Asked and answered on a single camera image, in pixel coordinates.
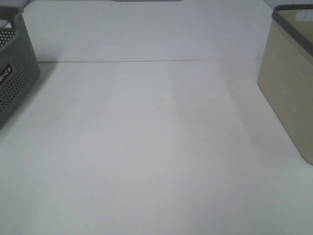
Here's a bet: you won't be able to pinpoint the beige plastic storage bin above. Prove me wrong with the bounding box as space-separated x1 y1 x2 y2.
257 4 313 164

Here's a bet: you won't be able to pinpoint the grey perforated plastic basket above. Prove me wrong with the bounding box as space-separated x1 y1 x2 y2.
0 6 40 126

